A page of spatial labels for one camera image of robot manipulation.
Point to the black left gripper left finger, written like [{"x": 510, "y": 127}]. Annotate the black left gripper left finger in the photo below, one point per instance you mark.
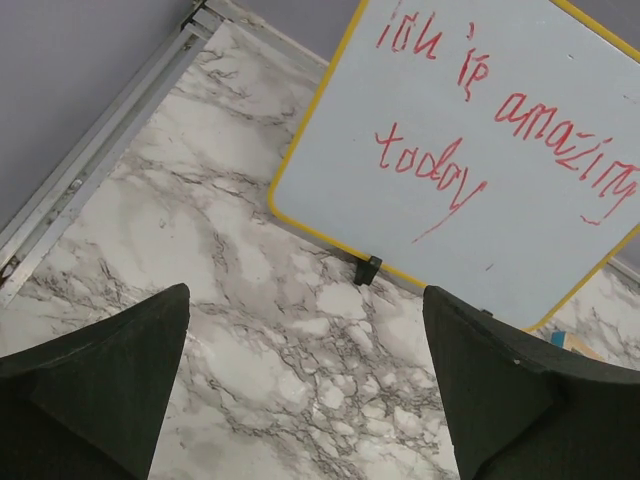
[{"x": 90, "y": 404}]

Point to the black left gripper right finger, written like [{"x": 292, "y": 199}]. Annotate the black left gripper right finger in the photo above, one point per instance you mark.
[{"x": 518, "y": 407}]

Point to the colourful balloon photo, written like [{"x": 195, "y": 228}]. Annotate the colourful balloon photo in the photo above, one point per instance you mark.
[{"x": 558, "y": 338}]

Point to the yellow framed whiteboard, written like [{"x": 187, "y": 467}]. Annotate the yellow framed whiteboard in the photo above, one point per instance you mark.
[{"x": 490, "y": 148}]

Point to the brown frame backing board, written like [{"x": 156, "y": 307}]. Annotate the brown frame backing board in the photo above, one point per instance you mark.
[{"x": 576, "y": 345}]

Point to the aluminium table edge rail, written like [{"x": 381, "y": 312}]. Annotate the aluminium table edge rail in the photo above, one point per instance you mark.
[{"x": 35, "y": 229}]

